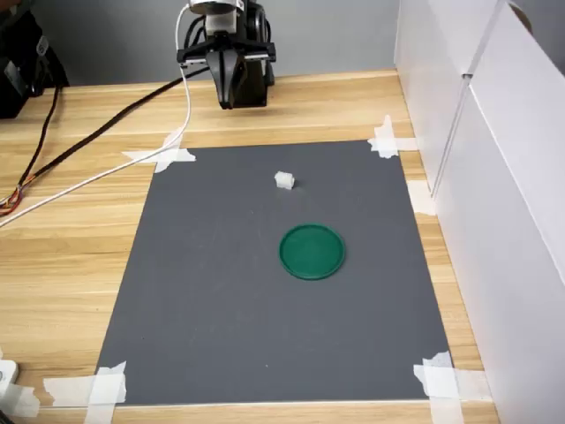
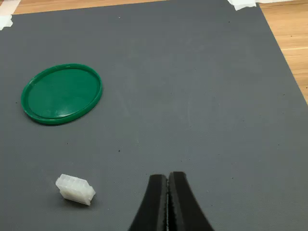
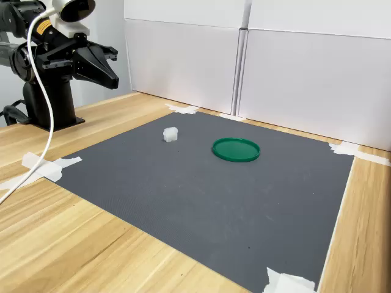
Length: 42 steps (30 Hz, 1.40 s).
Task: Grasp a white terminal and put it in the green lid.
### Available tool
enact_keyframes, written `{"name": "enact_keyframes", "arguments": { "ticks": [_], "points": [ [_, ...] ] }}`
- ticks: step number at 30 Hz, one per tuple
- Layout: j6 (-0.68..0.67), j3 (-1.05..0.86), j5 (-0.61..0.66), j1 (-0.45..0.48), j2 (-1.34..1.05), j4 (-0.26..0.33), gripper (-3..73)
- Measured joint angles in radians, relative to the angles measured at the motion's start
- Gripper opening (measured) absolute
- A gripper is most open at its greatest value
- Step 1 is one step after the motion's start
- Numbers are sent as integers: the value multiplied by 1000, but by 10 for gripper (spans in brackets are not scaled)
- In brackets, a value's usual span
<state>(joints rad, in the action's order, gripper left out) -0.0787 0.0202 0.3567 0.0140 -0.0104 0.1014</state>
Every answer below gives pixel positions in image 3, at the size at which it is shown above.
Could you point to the white partition panel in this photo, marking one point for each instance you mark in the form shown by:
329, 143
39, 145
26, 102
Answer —
183, 64
317, 88

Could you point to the white camera box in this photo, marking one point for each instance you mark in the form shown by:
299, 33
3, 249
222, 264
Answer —
71, 12

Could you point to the white tape cross patch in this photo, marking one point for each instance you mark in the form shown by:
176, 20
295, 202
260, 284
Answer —
287, 282
50, 168
183, 109
348, 149

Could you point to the small white plastic terminal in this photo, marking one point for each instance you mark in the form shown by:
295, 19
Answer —
170, 135

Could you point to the dark grey mat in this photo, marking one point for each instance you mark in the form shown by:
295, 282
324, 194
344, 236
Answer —
198, 198

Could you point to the small white tape piece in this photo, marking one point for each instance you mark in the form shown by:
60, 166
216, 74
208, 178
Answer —
230, 117

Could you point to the round green lid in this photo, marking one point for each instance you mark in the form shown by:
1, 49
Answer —
236, 149

